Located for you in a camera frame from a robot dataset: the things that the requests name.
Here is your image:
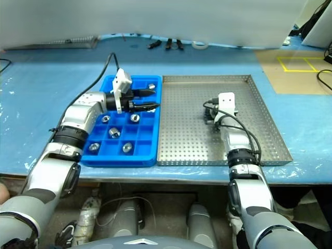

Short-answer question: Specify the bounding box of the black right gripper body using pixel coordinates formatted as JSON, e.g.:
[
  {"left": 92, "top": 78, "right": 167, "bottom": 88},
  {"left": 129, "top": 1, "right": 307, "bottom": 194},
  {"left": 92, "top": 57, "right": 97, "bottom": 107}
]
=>
[{"left": 203, "top": 106, "right": 217, "bottom": 125}]

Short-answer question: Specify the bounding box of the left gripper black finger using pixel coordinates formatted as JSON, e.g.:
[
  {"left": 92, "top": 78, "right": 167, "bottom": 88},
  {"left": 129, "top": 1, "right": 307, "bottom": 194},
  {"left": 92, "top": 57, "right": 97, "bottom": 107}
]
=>
[
  {"left": 133, "top": 103, "right": 160, "bottom": 112},
  {"left": 132, "top": 89, "right": 157, "bottom": 98}
]

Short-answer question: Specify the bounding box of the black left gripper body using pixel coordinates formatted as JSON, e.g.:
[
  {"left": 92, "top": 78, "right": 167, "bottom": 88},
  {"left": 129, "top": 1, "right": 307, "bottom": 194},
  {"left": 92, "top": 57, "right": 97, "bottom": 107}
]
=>
[{"left": 120, "top": 89, "right": 135, "bottom": 113}]

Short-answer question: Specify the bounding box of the blue compartment tray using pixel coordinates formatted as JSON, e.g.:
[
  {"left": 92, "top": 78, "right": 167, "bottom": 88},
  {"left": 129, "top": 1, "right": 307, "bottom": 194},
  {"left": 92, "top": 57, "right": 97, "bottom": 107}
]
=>
[{"left": 79, "top": 74, "right": 163, "bottom": 168}]

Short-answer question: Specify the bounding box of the perforated metal tray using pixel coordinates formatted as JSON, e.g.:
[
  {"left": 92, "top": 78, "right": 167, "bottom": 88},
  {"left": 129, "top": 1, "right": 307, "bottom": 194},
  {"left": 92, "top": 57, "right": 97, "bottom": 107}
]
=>
[{"left": 156, "top": 74, "right": 294, "bottom": 167}]

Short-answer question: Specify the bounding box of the white tape roll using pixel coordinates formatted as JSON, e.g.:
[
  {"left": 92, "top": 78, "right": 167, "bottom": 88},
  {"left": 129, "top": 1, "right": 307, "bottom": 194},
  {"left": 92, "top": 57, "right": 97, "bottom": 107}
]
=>
[{"left": 191, "top": 40, "right": 209, "bottom": 51}]

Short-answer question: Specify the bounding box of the brown cardboard sheet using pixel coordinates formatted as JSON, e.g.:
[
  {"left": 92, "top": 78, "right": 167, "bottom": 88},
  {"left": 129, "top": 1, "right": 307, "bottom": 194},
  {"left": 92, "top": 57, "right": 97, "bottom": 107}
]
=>
[{"left": 255, "top": 49, "right": 332, "bottom": 94}]

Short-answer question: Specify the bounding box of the grey rounded robot leg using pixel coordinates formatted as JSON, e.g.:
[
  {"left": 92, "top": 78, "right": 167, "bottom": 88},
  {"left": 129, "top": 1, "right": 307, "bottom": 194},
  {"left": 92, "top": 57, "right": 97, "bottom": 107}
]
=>
[
  {"left": 114, "top": 199, "right": 142, "bottom": 238},
  {"left": 187, "top": 203, "right": 217, "bottom": 248}
]

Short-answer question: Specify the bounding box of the white wrapped stand leg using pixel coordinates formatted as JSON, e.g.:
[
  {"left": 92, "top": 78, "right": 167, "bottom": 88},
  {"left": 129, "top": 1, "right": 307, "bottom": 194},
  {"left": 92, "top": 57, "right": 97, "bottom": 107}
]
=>
[{"left": 73, "top": 190, "right": 102, "bottom": 245}]

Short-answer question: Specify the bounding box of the black equipment pile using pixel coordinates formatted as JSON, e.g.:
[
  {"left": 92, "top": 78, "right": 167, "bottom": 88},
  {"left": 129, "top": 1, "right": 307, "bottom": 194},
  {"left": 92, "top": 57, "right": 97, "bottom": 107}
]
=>
[{"left": 289, "top": 0, "right": 330, "bottom": 39}]

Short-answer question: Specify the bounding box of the grey robot torso with emblem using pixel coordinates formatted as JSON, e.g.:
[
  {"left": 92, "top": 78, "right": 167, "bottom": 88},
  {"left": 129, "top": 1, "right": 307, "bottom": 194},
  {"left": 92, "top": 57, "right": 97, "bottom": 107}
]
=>
[{"left": 75, "top": 234, "right": 208, "bottom": 249}]

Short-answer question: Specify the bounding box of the white leaning board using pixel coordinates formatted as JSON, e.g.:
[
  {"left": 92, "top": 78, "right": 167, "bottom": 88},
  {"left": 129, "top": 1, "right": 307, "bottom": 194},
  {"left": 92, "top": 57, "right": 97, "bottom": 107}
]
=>
[{"left": 302, "top": 0, "right": 332, "bottom": 50}]

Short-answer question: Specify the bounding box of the black white sneaker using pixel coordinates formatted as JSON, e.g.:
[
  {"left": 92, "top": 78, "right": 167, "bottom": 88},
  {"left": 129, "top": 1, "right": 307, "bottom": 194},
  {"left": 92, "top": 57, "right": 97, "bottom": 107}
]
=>
[{"left": 55, "top": 220, "right": 77, "bottom": 246}]

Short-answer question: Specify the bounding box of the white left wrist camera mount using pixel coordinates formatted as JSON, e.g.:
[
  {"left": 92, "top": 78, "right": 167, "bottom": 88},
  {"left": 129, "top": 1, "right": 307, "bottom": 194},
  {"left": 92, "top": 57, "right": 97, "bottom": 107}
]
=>
[{"left": 112, "top": 67, "right": 133, "bottom": 115}]

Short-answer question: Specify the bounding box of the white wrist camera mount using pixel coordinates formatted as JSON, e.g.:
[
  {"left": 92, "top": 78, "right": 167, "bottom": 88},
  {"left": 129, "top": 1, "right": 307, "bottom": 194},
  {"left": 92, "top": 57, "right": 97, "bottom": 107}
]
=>
[
  {"left": 112, "top": 67, "right": 133, "bottom": 115},
  {"left": 217, "top": 91, "right": 239, "bottom": 116}
]

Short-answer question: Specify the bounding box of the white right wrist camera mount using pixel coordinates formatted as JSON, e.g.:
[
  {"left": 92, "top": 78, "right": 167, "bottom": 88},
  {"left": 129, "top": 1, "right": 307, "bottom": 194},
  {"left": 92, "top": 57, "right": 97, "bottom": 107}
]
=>
[{"left": 217, "top": 91, "right": 239, "bottom": 116}]

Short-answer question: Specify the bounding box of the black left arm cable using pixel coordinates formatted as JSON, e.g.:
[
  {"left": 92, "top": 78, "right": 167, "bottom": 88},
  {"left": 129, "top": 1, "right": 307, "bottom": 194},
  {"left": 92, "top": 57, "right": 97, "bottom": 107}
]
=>
[{"left": 49, "top": 52, "right": 121, "bottom": 133}]

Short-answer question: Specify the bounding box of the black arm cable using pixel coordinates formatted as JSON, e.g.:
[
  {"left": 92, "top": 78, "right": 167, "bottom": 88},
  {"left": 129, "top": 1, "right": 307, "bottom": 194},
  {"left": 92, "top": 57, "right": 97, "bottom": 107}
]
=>
[
  {"left": 202, "top": 98, "right": 262, "bottom": 164},
  {"left": 49, "top": 52, "right": 121, "bottom": 133}
]

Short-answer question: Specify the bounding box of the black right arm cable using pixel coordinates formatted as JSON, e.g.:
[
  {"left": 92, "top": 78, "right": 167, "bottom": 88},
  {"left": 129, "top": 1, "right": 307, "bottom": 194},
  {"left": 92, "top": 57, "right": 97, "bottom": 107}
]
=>
[{"left": 202, "top": 98, "right": 262, "bottom": 164}]

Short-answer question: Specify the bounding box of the grey perforated metal rail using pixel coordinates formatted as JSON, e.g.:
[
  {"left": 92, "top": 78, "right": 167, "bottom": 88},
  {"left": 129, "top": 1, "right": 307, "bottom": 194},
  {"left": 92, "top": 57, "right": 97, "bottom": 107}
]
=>
[{"left": 5, "top": 36, "right": 101, "bottom": 51}]

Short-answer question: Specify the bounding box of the thin grey floor wire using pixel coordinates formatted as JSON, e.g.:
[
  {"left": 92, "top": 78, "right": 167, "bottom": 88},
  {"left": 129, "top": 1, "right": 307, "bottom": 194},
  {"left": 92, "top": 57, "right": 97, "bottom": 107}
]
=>
[{"left": 95, "top": 196, "right": 157, "bottom": 227}]

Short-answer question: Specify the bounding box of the black looped table cable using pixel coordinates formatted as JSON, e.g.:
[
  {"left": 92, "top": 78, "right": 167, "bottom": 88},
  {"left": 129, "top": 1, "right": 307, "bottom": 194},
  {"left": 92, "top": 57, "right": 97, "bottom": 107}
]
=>
[{"left": 316, "top": 68, "right": 332, "bottom": 92}]

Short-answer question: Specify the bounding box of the black thin table cable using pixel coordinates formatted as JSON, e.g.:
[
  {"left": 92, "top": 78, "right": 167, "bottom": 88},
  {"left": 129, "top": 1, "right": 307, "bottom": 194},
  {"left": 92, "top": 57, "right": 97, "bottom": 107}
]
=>
[{"left": 0, "top": 58, "right": 12, "bottom": 74}]

